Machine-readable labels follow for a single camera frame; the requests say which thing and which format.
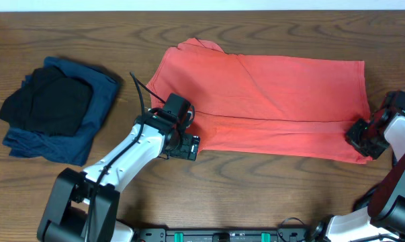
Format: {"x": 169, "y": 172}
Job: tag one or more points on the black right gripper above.
{"x": 351, "y": 138}

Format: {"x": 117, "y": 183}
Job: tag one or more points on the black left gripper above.
{"x": 189, "y": 151}

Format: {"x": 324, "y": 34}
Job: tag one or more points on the coral red t-shirt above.
{"x": 278, "y": 105}

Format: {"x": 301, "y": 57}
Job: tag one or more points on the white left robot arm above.
{"x": 83, "y": 206}

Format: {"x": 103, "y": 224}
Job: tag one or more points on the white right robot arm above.
{"x": 379, "y": 215}

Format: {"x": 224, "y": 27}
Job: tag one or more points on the folded black garment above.
{"x": 50, "y": 103}

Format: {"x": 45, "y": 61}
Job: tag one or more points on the folded navy blue garment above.
{"x": 73, "y": 149}

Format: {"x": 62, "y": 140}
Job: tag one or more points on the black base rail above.
{"x": 290, "y": 230}

